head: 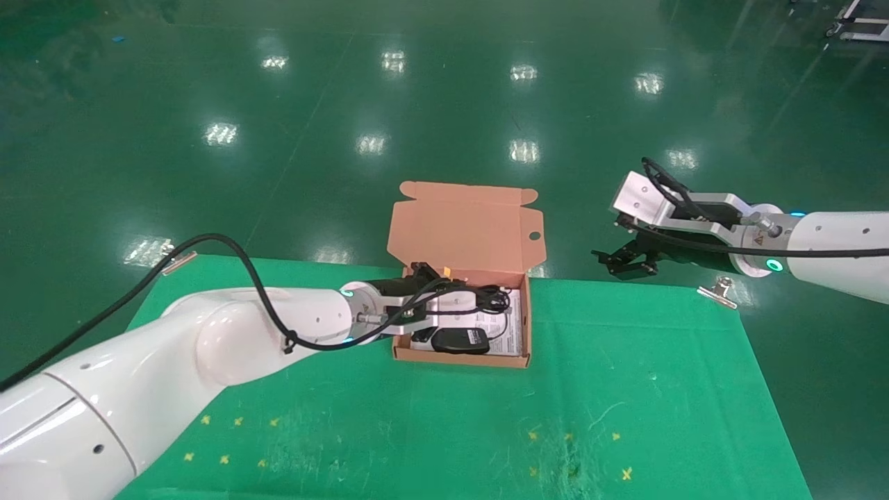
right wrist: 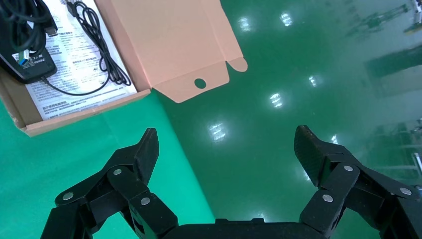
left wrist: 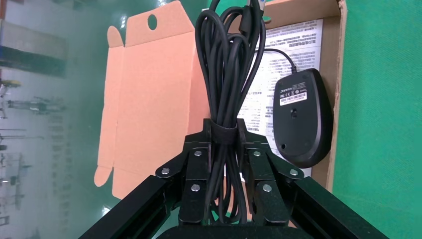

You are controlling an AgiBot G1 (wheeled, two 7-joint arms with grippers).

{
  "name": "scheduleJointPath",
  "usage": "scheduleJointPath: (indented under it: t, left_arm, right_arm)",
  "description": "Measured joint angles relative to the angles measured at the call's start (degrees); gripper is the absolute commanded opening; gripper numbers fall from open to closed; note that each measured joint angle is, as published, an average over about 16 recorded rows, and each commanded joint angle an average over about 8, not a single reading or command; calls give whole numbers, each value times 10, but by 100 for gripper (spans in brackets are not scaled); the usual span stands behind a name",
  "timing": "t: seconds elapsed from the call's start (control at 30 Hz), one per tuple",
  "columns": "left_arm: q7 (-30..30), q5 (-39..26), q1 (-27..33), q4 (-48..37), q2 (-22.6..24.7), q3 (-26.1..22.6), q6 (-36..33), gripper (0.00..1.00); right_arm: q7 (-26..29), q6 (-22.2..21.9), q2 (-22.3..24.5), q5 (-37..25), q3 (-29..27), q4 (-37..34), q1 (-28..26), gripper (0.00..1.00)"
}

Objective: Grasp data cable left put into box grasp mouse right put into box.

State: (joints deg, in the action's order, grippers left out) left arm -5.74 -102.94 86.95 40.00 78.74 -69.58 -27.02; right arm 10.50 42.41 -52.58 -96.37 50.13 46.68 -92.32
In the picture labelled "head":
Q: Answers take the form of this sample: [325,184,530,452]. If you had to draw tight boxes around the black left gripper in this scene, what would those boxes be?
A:
[375,262,449,348]

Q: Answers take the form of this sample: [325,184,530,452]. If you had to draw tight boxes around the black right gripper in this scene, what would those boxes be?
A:
[592,233,740,281]

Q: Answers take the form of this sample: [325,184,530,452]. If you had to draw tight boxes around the black wired computer mouse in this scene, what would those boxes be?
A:
[431,328,491,356]

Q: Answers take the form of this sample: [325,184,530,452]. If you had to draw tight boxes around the black data cable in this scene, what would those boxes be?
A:
[475,283,513,315]

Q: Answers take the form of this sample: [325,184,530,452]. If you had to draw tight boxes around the open brown cardboard box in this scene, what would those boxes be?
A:
[387,182,547,369]

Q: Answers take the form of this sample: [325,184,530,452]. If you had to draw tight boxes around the metal binder clip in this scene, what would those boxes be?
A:
[162,240,199,276]
[697,277,739,310]

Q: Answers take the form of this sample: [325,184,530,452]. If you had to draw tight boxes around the white printed instruction sheet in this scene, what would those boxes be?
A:
[410,288,523,357]

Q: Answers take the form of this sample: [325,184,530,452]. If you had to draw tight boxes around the green table mat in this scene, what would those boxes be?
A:
[111,254,813,500]

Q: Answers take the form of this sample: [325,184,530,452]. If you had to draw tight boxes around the grey wheeled cart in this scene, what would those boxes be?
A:
[825,0,889,44]

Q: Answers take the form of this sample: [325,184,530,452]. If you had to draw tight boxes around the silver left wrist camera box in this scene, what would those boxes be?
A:
[399,286,481,334]

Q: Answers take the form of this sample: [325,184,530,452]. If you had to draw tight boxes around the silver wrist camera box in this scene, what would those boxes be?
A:
[610,171,754,240]
[399,286,481,334]

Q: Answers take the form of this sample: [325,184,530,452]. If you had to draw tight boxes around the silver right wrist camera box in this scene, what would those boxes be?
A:
[610,171,754,240]

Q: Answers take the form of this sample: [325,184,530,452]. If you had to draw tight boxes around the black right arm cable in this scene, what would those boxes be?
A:
[617,157,889,259]

